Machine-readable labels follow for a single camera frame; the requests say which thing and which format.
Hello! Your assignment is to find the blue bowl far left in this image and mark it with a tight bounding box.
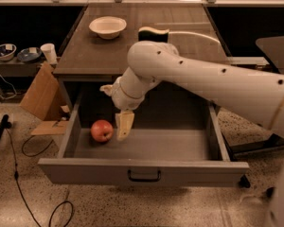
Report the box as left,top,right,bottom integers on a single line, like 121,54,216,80
0,44,17,61

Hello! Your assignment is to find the white bowl on counter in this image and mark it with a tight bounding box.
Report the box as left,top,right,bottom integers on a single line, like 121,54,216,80
89,16,127,40

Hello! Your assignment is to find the green yellow sponge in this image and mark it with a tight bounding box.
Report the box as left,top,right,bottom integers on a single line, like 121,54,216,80
138,26,169,43

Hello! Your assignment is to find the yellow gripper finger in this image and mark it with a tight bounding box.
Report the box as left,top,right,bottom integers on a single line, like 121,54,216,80
115,111,134,141
99,84,113,96

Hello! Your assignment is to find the blue bowl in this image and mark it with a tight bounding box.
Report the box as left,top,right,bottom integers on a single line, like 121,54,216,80
0,44,17,61
17,47,42,63

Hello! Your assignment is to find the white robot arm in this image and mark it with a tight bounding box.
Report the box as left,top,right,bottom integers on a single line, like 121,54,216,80
100,41,284,140

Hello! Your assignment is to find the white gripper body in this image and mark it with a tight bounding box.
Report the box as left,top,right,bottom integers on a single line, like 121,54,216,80
111,68,160,111

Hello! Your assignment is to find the grey side shelf left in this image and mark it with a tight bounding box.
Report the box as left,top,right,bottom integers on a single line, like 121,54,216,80
0,58,47,78

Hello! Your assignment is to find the brown cardboard piece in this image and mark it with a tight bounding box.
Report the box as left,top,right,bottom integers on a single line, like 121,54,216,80
20,62,69,136

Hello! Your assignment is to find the black drawer handle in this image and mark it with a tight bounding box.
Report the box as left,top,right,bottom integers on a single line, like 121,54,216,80
127,169,161,183

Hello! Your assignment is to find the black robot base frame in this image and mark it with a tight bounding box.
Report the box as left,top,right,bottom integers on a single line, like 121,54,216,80
230,132,284,201

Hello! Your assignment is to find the white paper cup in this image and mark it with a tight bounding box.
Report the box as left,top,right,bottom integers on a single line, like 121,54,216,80
41,44,58,65

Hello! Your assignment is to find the open grey top drawer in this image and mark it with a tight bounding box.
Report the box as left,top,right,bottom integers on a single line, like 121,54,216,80
39,89,249,187

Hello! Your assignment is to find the grey cabinet counter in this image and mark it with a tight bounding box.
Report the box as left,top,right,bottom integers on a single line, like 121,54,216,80
54,1,229,106

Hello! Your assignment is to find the red apple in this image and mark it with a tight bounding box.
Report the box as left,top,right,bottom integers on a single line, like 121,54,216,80
91,120,114,143

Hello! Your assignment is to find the black floor cable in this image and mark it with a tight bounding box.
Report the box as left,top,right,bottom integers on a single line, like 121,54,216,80
0,112,75,227

